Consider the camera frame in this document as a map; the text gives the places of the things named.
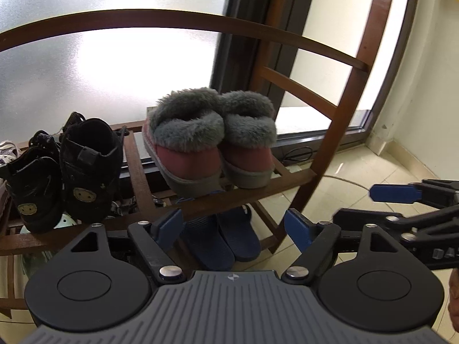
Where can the pink fur-lined slipper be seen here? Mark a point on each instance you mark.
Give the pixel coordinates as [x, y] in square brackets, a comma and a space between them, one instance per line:
[186, 150]
[247, 150]

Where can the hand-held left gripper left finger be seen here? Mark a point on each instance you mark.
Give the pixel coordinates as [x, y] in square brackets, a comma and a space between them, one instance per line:
[168, 227]

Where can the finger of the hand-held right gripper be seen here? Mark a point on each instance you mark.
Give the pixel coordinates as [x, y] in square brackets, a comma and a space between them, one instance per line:
[365, 216]
[394, 193]

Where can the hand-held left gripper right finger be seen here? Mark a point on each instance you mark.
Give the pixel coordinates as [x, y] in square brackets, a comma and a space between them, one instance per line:
[297, 231]

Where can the blue slide sandal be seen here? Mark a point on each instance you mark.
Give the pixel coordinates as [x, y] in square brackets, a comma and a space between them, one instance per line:
[211, 243]
[244, 236]

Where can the person's right hand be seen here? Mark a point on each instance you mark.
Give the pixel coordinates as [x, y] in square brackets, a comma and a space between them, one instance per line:
[455, 301]

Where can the black ankle boot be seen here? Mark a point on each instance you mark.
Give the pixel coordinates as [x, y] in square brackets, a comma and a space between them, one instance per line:
[89, 165]
[32, 186]

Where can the wooden shoe rack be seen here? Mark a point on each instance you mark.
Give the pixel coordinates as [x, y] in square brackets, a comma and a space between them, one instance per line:
[337, 122]

